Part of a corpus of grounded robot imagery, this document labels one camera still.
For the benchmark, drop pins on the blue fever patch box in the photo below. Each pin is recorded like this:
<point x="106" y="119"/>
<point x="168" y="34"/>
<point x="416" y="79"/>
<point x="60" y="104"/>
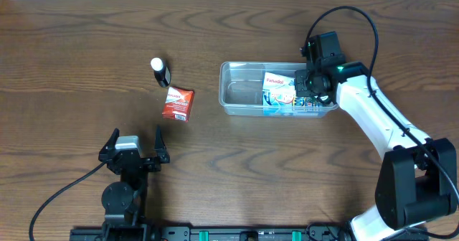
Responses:
<point x="305" y="103"/>

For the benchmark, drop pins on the white Panadol box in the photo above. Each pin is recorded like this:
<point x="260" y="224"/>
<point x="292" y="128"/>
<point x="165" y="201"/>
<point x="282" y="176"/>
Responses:
<point x="278" y="88"/>

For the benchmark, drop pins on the red Panadol box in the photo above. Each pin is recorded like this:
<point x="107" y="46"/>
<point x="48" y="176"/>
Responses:
<point x="178" y="104"/>

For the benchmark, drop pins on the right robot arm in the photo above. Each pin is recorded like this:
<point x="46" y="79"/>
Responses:
<point x="418" y="179"/>

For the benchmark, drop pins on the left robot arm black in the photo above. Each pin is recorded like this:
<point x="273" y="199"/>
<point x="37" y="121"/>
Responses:
<point x="124" y="201"/>

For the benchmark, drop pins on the clear plastic container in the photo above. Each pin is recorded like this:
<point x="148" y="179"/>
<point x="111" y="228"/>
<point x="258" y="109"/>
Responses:
<point x="240" y="90"/>

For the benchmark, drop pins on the black mounting rail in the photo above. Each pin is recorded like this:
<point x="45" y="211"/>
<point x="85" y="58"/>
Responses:
<point x="184" y="233"/>

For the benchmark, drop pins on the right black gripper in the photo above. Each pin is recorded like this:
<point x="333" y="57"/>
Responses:
<point x="301" y="82"/>

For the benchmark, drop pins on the black bottle white cap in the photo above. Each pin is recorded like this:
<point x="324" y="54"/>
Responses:
<point x="161" y="72"/>

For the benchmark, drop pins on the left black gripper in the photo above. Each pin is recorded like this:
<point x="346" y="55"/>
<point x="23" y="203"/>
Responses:
<point x="133" y="162"/>

